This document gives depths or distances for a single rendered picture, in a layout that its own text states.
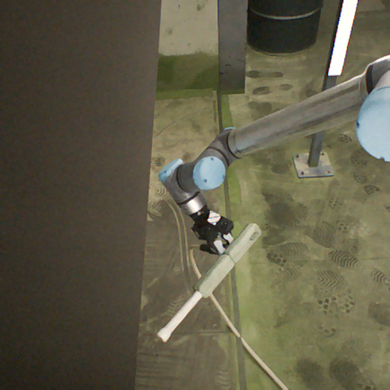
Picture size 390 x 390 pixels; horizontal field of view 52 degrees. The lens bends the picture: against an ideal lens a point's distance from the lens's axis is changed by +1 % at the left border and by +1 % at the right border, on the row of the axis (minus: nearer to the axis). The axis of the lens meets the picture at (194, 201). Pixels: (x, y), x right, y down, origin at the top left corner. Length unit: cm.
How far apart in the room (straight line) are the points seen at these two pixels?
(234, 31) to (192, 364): 199
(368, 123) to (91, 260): 51
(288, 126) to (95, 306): 63
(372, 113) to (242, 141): 47
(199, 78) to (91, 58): 256
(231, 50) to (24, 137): 246
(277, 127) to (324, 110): 14
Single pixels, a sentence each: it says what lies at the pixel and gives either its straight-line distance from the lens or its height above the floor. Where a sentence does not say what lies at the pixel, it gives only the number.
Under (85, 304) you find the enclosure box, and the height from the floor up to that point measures 105.
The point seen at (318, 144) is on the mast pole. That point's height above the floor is 18.
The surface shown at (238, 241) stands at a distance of 133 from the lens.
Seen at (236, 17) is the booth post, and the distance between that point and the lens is 275.
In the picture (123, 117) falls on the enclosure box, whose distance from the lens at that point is 41.
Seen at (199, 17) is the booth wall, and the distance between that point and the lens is 274.
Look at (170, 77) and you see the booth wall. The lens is 292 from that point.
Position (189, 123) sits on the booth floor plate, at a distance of 269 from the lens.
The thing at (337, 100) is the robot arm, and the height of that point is 112.
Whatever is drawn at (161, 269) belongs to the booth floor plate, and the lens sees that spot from 192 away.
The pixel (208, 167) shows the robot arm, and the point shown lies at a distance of 112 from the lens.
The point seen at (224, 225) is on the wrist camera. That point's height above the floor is 67.
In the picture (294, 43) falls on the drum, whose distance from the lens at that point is 343.
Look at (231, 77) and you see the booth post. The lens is 293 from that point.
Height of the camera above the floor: 164
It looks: 48 degrees down
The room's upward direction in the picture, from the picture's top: 6 degrees counter-clockwise
